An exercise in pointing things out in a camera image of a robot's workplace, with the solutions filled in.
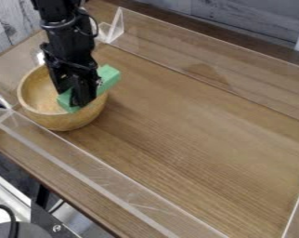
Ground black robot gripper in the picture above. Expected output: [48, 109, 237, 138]
[40, 21, 100, 107]

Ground green rectangular block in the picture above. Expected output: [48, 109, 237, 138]
[58, 64, 122, 113]

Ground brown wooden bowl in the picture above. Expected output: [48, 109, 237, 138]
[18, 65, 110, 131]

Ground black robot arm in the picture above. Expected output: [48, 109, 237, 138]
[31, 0, 100, 107]

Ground clear acrylic corner bracket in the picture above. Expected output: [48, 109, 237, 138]
[96, 7, 124, 44]

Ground clear acrylic front wall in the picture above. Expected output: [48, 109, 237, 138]
[0, 109, 229, 238]

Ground grey metal base plate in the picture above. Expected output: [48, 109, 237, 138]
[0, 205, 82, 238]

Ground black cable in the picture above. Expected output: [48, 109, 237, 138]
[0, 203, 20, 238]

